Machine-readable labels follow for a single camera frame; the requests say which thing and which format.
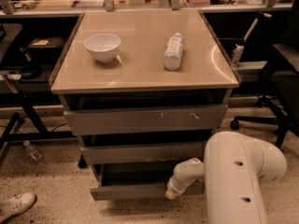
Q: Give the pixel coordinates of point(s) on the water bottle on floor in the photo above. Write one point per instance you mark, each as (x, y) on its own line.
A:
(33, 151)

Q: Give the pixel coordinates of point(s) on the grey middle drawer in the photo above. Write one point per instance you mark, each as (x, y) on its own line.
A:
(144, 153)

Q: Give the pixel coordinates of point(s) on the beige robot end tip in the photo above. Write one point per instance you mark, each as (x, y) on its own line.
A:
(175, 188)

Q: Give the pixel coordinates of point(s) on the grey drawer cabinet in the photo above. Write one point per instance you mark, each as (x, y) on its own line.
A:
(136, 78)

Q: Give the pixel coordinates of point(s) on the white sneaker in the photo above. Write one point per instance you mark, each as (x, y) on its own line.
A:
(16, 205)

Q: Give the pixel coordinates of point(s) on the grey drawer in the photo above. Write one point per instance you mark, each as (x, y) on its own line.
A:
(144, 153)
(145, 120)
(124, 181)

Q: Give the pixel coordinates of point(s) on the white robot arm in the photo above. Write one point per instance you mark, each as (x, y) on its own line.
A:
(233, 167)

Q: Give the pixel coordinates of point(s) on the black office chair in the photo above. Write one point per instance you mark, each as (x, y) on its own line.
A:
(279, 83)

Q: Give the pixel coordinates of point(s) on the white bowl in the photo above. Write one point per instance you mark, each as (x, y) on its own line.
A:
(104, 48)

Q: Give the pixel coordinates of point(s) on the grey bottom drawer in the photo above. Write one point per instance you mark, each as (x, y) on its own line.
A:
(124, 181)

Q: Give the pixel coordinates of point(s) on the grey top drawer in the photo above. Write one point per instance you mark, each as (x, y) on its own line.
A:
(145, 120)

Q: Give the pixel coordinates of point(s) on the black box with label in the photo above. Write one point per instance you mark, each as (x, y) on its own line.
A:
(44, 45)

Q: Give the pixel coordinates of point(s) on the white plastic bottle lying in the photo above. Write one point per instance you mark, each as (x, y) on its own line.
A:
(173, 52)

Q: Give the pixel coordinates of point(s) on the black round device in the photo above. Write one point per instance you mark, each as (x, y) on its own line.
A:
(30, 69)

